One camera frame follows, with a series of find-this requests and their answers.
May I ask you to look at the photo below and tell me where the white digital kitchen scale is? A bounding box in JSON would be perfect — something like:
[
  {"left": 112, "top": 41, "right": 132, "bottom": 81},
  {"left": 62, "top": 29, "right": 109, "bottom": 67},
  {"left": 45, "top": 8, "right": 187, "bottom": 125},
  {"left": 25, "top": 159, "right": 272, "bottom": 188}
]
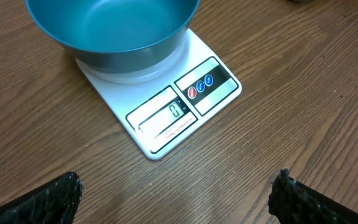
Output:
[{"left": 77, "top": 29, "right": 242, "bottom": 160}]

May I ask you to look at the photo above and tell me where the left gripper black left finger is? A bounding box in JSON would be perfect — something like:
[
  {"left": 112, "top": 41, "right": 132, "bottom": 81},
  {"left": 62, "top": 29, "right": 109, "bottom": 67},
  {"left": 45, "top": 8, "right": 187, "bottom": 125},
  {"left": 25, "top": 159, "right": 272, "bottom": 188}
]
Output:
[{"left": 0, "top": 172, "right": 83, "bottom": 224}]

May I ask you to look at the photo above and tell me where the blue bowl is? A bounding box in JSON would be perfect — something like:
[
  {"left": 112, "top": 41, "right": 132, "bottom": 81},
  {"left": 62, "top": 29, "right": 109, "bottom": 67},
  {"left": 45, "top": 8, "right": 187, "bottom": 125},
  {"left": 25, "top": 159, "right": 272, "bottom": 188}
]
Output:
[{"left": 25, "top": 0, "right": 201, "bottom": 73}]

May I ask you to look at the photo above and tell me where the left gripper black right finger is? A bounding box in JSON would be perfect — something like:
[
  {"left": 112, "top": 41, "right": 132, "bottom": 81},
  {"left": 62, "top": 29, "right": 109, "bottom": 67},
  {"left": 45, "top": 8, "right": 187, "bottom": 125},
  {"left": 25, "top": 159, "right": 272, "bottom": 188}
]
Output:
[{"left": 268, "top": 169, "right": 358, "bottom": 224}]

